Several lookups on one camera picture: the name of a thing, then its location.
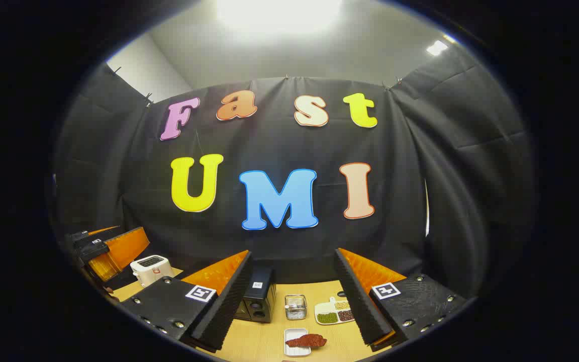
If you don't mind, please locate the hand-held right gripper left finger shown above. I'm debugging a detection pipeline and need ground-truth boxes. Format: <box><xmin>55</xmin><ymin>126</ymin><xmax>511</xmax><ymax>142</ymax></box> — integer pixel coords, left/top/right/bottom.
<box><xmin>119</xmin><ymin>250</ymin><xmax>253</xmax><ymax>352</ymax></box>

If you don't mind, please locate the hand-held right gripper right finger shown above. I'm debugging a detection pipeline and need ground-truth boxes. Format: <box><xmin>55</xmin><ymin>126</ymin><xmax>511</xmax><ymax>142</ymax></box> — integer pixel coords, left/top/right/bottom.
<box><xmin>334</xmin><ymin>247</ymin><xmax>467</xmax><ymax>352</ymax></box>

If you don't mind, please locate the black electric oven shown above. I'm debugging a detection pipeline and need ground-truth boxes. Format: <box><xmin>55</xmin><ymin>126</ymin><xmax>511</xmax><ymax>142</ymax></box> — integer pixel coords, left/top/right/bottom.
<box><xmin>234</xmin><ymin>266</ymin><xmax>276</xmax><ymax>323</ymax></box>

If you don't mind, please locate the red-brown meat slice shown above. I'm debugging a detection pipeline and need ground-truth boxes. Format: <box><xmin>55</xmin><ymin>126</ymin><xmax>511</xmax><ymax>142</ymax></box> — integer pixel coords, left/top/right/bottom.
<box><xmin>285</xmin><ymin>334</ymin><xmax>328</xmax><ymax>348</ymax></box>

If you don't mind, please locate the white divided bean dish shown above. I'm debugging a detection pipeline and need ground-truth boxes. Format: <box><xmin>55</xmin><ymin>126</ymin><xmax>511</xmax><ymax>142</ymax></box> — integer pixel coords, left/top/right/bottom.
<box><xmin>315</xmin><ymin>298</ymin><xmax>355</xmax><ymax>325</ymax></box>

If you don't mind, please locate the white toaster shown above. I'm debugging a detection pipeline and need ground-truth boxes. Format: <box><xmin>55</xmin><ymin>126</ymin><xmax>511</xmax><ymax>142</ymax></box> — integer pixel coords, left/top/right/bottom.
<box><xmin>130</xmin><ymin>255</ymin><xmax>173</xmax><ymax>287</ymax></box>

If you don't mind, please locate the white rectangular tray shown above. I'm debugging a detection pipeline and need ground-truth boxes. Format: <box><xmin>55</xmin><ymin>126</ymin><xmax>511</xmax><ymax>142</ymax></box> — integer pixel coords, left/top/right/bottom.
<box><xmin>284</xmin><ymin>328</ymin><xmax>312</xmax><ymax>357</ymax></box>

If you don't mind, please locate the black backdrop cloth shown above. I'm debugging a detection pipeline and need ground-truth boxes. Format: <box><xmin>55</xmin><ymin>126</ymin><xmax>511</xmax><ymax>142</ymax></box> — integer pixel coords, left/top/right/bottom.
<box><xmin>51</xmin><ymin>43</ymin><xmax>536</xmax><ymax>302</ymax></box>

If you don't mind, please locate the metal wire basket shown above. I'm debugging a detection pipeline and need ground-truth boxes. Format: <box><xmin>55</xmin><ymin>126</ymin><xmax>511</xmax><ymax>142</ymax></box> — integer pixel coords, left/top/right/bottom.
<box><xmin>285</xmin><ymin>295</ymin><xmax>308</xmax><ymax>320</ymax></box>

